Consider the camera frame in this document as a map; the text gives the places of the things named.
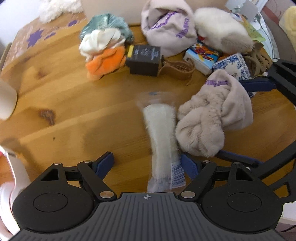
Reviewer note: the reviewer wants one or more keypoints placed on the orange white teal sock bundle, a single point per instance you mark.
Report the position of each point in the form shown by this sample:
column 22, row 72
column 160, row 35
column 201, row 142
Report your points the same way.
column 103, row 42

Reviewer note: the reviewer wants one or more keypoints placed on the pink fuzzy sock purple print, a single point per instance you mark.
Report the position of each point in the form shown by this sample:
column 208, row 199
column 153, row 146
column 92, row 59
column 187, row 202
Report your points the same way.
column 222, row 104

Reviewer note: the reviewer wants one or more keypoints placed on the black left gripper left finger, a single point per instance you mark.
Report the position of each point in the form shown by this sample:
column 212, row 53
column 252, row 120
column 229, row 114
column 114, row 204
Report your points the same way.
column 92, row 175

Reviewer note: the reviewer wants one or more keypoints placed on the brown hair claw clip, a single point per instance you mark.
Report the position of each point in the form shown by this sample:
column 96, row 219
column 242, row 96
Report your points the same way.
column 180, row 70

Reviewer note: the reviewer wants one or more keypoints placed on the cream fuzzy plush item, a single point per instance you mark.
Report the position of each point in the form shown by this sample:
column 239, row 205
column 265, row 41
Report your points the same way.
column 217, row 29

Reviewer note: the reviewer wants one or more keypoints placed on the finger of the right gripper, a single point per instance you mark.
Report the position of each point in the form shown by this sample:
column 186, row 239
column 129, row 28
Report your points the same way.
column 232, row 157

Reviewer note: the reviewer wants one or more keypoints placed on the white plush rabbit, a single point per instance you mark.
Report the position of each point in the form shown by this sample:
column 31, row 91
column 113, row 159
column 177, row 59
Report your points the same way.
column 53, row 9

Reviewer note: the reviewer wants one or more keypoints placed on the white cylindrical cup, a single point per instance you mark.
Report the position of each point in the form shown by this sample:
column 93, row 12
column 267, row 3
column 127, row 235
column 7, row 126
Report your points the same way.
column 8, row 99

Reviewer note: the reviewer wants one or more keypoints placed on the tan hair claw clip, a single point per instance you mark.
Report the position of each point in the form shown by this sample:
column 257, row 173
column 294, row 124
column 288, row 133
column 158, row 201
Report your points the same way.
column 258, row 61

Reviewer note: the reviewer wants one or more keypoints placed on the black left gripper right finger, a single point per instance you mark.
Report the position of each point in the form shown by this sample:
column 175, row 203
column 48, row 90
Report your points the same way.
column 201, row 174

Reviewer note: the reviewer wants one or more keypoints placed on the blue white floral pack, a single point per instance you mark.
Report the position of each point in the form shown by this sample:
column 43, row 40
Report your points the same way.
column 235, row 66

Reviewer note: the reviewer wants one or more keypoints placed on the small black box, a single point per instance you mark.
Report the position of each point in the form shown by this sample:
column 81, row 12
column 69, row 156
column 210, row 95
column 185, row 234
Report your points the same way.
column 143, row 60

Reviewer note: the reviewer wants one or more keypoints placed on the beige plastic storage bin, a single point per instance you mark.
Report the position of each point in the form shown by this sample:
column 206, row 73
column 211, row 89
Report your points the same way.
column 131, row 10

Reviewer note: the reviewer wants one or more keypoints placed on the pink white headphones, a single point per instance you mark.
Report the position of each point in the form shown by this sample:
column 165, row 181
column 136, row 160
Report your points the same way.
column 10, row 191

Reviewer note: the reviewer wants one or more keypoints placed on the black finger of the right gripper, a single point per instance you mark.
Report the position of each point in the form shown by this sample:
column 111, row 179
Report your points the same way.
column 258, row 84

